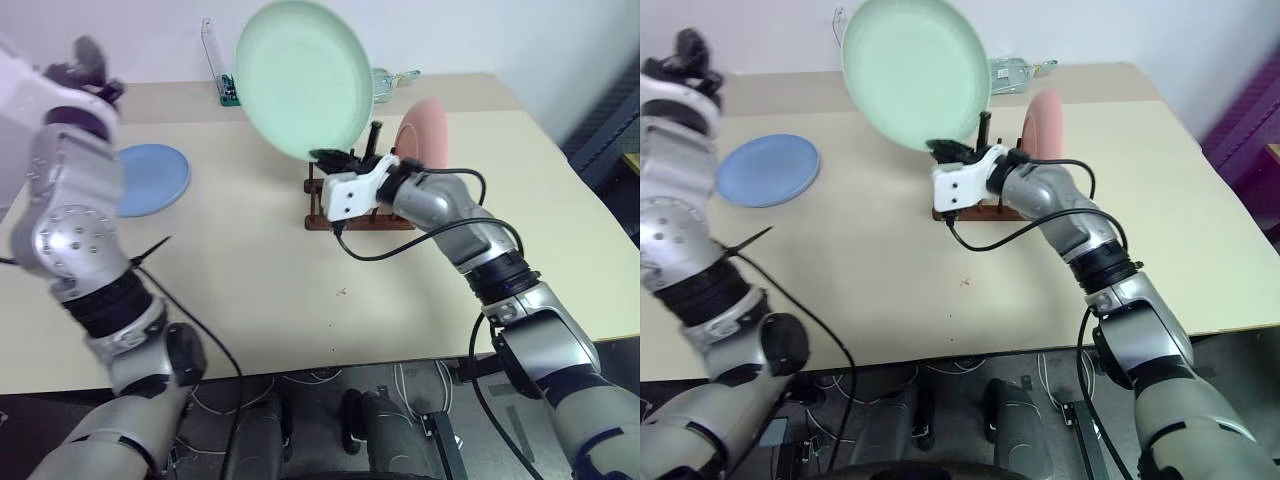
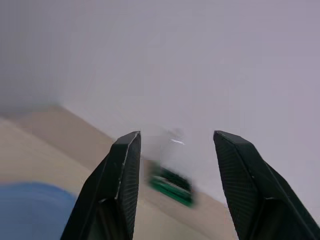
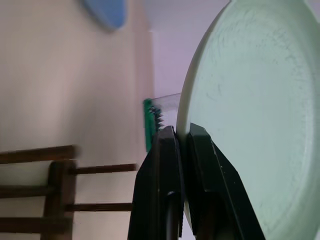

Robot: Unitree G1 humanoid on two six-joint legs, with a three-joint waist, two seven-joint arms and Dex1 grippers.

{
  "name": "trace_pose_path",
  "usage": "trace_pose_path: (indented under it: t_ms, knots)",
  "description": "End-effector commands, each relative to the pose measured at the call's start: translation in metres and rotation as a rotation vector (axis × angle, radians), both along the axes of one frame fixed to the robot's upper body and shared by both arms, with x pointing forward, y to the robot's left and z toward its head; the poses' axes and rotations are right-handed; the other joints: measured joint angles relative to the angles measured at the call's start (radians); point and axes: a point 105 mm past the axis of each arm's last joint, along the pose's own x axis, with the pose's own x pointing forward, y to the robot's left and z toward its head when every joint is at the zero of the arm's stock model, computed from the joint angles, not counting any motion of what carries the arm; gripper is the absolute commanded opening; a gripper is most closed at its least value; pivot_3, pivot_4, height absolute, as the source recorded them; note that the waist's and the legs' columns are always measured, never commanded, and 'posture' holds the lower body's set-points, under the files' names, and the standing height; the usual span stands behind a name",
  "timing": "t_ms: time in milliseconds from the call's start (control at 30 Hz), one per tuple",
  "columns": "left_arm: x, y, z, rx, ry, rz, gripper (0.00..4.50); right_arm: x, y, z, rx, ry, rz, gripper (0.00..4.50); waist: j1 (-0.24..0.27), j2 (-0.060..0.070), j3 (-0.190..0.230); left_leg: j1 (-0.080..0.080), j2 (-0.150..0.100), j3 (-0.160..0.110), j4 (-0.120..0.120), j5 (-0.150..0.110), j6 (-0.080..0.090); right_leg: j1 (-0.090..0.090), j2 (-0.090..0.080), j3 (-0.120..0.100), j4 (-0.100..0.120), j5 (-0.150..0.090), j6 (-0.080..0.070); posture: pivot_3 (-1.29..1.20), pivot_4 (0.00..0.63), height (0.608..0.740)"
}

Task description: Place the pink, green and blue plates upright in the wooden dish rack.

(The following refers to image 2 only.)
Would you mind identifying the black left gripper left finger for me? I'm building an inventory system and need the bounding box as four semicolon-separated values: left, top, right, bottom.
60;130;142;240

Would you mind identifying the green rectangular object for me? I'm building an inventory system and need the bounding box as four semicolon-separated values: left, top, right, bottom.
147;161;196;208

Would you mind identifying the blue plate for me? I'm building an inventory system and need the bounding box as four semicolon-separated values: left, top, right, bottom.
0;181;78;240

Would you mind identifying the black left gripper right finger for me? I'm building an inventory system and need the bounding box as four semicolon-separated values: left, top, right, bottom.
212;129;320;240

